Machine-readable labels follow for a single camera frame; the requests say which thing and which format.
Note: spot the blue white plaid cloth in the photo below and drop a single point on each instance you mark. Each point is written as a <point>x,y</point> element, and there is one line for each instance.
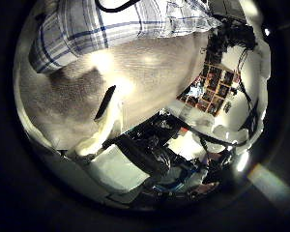
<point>119,29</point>

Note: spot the tray of small boxes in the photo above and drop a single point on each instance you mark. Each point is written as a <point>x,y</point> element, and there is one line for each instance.
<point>212,90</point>

